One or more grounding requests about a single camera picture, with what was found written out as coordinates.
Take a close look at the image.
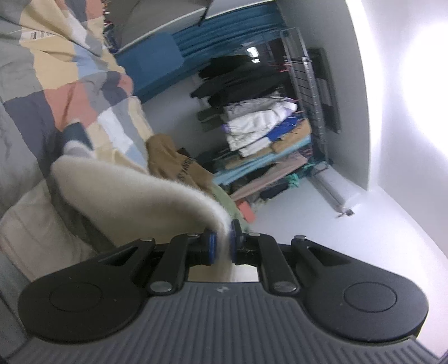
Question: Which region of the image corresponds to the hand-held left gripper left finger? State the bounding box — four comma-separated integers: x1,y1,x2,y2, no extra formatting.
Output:
95,229,218,295

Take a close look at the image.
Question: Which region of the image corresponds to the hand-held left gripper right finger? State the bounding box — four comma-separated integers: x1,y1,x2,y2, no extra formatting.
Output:
230,220,348,295

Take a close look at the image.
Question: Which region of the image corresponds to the cream fluffy towel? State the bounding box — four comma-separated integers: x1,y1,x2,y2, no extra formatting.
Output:
50,121,236,283

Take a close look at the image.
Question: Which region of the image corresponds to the pile of folded clothes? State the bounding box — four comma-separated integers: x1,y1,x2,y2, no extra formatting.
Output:
190,54,314,211

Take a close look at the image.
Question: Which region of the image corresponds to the green fuzzy garment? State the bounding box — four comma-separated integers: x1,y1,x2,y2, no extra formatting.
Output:
210,183,253,233

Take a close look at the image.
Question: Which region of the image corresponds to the brown printed hoodie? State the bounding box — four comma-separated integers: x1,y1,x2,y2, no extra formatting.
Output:
145,133,215,197

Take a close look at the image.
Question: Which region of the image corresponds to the cream quilted pillow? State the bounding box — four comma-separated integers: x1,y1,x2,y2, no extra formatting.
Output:
0,180,99,282

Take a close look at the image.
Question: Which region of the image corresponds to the blue cushion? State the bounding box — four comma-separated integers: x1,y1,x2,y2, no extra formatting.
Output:
115,32,185,103

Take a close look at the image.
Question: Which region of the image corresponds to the blue curtain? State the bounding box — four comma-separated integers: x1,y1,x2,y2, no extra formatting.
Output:
171,4,285,61

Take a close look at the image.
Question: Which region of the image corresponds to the patchwork bed cover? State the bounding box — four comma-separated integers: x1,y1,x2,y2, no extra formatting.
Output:
0,0,156,176

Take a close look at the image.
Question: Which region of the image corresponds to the metal wire clothes rack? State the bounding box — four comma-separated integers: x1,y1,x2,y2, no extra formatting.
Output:
278,27,355,217

